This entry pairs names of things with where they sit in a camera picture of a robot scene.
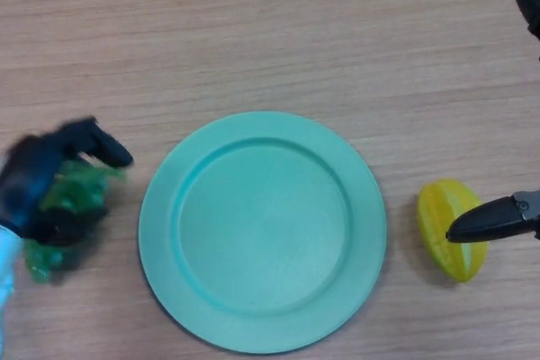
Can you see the green round plate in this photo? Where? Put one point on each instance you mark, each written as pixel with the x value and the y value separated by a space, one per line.
pixel 261 233

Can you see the yellow starfruit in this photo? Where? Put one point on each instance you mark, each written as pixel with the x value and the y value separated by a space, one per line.
pixel 439 204

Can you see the green grape bunch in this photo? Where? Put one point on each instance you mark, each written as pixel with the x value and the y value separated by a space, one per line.
pixel 80 183

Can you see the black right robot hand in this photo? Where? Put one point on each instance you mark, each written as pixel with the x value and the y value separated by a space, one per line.
pixel 485 221

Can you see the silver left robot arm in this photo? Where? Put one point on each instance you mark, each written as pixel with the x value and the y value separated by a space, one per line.
pixel 6 275

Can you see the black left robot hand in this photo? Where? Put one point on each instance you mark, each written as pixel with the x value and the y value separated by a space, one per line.
pixel 29 174

